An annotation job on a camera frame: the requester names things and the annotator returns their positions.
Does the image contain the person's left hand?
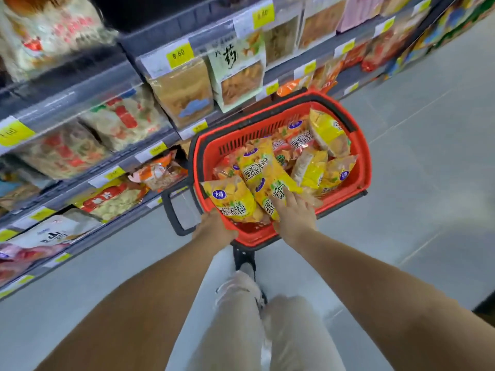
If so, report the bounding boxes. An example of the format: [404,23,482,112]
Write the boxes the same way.
[192,207,239,254]

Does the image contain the person's right hand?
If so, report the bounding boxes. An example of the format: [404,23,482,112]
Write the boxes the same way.
[269,188,318,246]

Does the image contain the yellow snack packets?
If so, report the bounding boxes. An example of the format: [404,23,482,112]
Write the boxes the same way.
[201,108,358,225]

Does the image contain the red plastic shopping basket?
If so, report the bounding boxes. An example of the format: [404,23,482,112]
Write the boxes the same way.
[161,88,373,251]

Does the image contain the grey store shelving unit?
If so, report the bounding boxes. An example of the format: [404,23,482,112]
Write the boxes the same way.
[0,0,461,302]

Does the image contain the person's left forearm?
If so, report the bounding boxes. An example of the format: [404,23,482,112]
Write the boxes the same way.
[35,233,233,371]

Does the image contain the person's right forearm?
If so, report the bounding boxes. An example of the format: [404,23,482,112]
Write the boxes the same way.
[288,227,495,371]

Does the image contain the black slipper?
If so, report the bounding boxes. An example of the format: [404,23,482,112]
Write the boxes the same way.
[232,245,257,272]

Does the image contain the orange white bag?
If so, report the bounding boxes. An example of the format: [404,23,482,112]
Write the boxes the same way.
[127,149,189,193]

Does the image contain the pale bag red label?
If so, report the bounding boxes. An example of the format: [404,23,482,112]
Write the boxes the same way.
[73,176,151,224]

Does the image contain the beige trousers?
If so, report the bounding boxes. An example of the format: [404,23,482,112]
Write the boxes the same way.
[185,262,345,371]

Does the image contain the tan pastry pack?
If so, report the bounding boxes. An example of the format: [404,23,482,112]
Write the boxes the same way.
[148,57,216,131]

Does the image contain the pale red noodle bag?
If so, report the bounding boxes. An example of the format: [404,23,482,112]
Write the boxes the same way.
[79,87,168,152]
[17,122,110,180]

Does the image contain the white green pastry pack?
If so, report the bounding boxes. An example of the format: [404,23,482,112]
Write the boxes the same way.
[206,32,268,113]

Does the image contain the white ink drawing bag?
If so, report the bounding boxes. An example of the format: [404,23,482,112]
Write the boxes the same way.
[7,206,104,251]

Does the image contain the clear window pastry pack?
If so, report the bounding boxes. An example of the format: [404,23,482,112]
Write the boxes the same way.
[298,0,348,50]
[262,14,301,67]

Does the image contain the row of red orange bags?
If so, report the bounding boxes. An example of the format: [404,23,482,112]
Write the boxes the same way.
[275,21,413,98]

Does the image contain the blue bag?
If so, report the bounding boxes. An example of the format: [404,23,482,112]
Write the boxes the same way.
[0,177,43,213]

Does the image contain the dark brown panel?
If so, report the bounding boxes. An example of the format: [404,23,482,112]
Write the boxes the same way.
[472,300,495,328]

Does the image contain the pink wafer pack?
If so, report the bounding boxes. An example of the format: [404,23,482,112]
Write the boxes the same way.
[337,0,387,34]

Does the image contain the orange bread pack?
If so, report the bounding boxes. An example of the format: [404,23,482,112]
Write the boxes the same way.
[381,0,415,16]

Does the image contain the pale prawn cracker bag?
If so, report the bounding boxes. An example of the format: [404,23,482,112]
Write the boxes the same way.
[0,0,118,82]

